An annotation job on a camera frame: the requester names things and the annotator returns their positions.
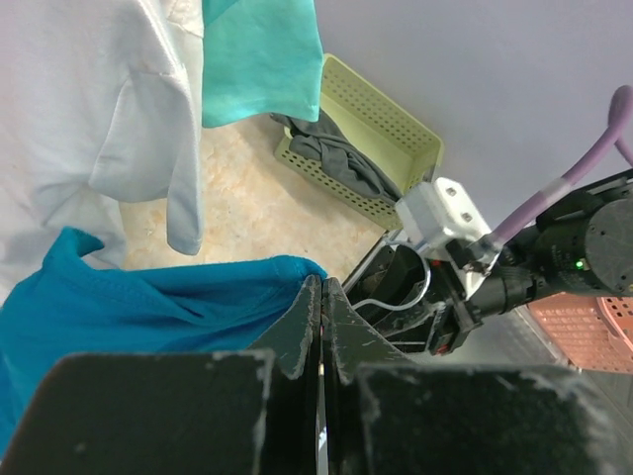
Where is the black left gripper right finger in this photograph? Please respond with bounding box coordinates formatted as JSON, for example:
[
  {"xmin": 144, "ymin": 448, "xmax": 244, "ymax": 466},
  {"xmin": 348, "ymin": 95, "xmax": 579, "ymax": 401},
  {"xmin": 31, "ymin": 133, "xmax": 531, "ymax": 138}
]
[{"xmin": 321, "ymin": 279, "xmax": 632, "ymax": 474}]

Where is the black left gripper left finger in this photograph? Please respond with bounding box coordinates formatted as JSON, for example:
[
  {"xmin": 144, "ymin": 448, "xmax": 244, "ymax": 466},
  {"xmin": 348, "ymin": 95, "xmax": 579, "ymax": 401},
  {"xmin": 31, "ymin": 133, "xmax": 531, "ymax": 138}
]
[{"xmin": 1, "ymin": 277, "xmax": 321, "ymax": 474}]

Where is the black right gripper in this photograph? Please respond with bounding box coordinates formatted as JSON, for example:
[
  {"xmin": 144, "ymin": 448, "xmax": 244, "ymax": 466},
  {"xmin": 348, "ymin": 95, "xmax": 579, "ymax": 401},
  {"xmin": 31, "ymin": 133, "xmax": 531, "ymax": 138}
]
[{"xmin": 346, "ymin": 241, "xmax": 549, "ymax": 355}]

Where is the cream hanger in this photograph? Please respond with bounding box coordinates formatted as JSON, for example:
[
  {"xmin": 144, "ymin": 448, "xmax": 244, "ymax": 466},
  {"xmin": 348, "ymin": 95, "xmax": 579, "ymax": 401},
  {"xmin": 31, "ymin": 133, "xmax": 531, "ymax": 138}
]
[{"xmin": 345, "ymin": 239, "xmax": 430, "ymax": 311}]

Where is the blue t-shirt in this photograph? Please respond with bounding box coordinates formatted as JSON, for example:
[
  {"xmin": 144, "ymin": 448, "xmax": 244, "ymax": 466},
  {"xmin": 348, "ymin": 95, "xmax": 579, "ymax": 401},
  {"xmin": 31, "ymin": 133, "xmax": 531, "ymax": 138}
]
[{"xmin": 1, "ymin": 228, "xmax": 326, "ymax": 446}]

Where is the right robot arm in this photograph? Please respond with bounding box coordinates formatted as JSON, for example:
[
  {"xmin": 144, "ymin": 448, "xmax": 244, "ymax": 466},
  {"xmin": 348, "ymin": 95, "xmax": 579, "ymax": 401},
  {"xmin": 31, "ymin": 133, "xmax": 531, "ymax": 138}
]
[{"xmin": 347, "ymin": 171, "xmax": 632, "ymax": 355}]

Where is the grey t-shirt in basket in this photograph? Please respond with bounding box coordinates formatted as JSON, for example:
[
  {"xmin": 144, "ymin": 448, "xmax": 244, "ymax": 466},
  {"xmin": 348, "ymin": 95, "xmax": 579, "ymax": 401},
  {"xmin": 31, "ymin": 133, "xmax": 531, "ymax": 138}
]
[{"xmin": 270, "ymin": 109, "xmax": 403, "ymax": 205}]

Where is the teal t-shirt on hanger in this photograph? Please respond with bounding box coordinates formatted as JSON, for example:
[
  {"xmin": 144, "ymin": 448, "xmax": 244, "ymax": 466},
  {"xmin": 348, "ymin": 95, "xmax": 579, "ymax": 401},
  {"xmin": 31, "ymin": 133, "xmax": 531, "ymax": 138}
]
[{"xmin": 202, "ymin": 0, "xmax": 324, "ymax": 129}]

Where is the white t-shirt on green hanger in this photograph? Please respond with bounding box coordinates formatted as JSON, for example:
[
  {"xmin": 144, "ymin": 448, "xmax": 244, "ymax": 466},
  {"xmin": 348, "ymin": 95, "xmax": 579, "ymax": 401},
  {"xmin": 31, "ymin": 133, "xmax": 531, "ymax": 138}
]
[{"xmin": 1, "ymin": 1, "xmax": 203, "ymax": 294}]

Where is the light green perforated basket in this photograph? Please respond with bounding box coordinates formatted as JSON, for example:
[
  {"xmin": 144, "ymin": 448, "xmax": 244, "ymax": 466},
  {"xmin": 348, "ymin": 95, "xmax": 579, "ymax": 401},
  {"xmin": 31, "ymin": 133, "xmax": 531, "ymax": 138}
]
[{"xmin": 274, "ymin": 53, "xmax": 444, "ymax": 231}]

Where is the pink laundry basket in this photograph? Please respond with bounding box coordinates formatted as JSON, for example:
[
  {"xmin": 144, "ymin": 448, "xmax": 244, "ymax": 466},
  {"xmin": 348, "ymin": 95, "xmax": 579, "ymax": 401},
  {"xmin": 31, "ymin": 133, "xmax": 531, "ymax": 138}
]
[{"xmin": 528, "ymin": 293, "xmax": 632, "ymax": 374}]

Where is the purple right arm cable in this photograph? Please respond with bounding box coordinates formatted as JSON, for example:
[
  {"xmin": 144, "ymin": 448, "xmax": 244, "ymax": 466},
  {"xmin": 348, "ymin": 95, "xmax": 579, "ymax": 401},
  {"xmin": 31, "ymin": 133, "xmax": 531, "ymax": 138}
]
[{"xmin": 489, "ymin": 84, "xmax": 633, "ymax": 248}]

